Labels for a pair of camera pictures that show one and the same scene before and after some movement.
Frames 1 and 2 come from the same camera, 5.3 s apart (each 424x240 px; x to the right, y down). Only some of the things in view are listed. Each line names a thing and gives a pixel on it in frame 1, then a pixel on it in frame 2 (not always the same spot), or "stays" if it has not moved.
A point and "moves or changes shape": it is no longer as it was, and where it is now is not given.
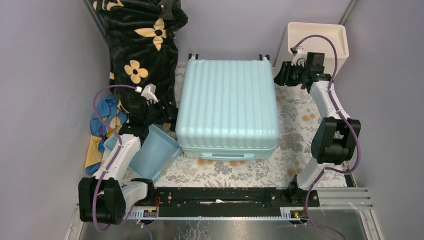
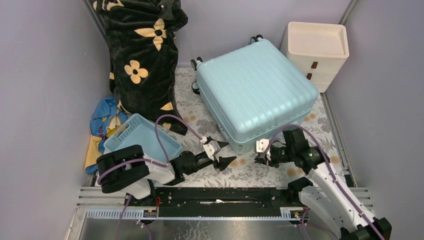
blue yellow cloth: (106, 121) stays
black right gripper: (286, 68) → (261, 160)
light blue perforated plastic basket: (157, 153) stays
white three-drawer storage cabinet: (331, 39) stays
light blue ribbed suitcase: (227, 109) moves or changes shape
